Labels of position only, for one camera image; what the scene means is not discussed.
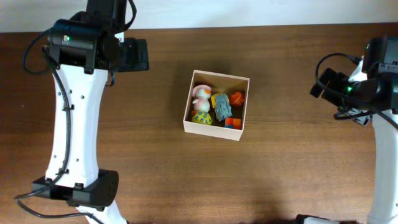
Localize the pink open box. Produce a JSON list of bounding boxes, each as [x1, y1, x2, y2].
[[183, 70, 250, 141]]

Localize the grey and yellow toy truck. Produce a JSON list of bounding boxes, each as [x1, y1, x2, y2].
[[211, 93, 233, 121]]

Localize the yellow ball with blue letters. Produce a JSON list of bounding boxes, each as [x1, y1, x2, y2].
[[192, 111, 213, 125]]

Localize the orange lattice ball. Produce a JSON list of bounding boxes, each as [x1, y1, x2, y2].
[[229, 91, 245, 108]]

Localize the colourful puzzle cube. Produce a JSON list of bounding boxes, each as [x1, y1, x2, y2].
[[224, 118, 242, 130]]

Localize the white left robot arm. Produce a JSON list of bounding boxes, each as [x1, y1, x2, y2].
[[30, 0, 149, 223]]

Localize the white duck toy pink hat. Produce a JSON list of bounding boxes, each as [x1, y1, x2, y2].
[[192, 85, 211, 112]]

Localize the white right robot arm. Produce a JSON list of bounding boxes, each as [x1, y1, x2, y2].
[[310, 36, 397, 223]]

